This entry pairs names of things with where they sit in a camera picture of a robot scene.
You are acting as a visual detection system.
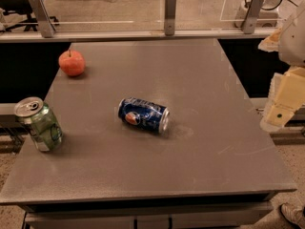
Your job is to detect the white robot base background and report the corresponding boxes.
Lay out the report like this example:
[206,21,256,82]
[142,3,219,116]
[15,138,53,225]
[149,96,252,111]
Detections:
[234,0,282,31]

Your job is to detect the green soda can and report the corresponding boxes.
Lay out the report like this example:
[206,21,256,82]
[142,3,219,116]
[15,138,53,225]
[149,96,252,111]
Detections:
[14,96,63,152]

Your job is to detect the black office chair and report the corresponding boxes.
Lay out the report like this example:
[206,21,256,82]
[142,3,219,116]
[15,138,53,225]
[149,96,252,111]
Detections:
[0,0,60,32]

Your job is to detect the metal bracket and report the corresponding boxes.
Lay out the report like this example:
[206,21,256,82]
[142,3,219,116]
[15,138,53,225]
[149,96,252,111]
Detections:
[29,0,55,38]
[241,0,264,34]
[164,0,176,36]

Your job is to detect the blue Pepsi can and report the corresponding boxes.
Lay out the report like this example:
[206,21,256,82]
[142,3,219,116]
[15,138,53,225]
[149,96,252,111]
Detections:
[118,97,170,134]

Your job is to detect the red apple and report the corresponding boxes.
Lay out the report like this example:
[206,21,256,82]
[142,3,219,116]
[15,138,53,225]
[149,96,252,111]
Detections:
[58,50,85,76]

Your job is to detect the middle metal bracket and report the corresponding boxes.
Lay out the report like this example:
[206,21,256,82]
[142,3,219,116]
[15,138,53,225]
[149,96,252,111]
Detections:
[164,0,176,36]

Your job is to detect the left metal bracket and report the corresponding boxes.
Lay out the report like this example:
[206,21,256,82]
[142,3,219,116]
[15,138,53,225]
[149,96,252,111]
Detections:
[29,0,55,38]

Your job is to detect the right metal bracket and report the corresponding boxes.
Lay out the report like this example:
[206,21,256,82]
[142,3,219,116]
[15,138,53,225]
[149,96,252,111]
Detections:
[241,0,264,34]

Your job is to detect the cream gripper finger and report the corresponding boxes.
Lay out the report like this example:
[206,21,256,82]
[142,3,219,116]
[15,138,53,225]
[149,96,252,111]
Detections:
[258,28,282,52]
[260,66,305,132]

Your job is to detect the metal rail beam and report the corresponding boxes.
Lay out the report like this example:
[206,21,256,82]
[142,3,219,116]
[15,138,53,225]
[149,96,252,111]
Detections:
[0,28,275,43]

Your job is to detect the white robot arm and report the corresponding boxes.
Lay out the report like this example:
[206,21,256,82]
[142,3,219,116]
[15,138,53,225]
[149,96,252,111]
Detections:
[258,2,305,132]

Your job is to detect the black cable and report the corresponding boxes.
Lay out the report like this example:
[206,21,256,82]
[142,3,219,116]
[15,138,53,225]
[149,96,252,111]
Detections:
[260,0,299,11]

